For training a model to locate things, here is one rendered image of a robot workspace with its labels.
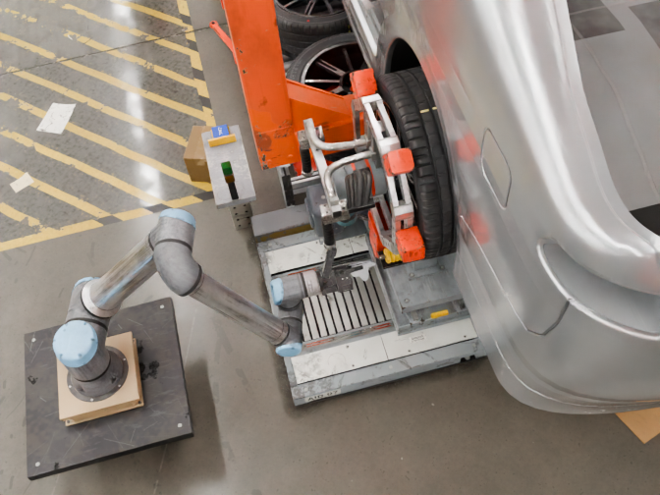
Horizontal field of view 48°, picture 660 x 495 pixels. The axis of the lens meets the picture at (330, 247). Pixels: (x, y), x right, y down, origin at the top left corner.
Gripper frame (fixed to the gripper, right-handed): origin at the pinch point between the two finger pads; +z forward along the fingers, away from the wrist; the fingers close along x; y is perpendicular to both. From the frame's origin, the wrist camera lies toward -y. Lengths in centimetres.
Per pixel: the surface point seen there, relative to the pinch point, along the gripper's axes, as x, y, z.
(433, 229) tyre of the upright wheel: 27.9, -11.3, 18.1
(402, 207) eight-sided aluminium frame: 27.5, -20.4, 9.6
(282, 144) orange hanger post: -43, -47, -19
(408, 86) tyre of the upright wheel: 19, -57, 21
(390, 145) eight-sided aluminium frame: 27.9, -40.2, 9.9
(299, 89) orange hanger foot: -38, -66, -8
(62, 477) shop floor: -31, 61, -135
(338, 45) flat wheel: -100, -85, 21
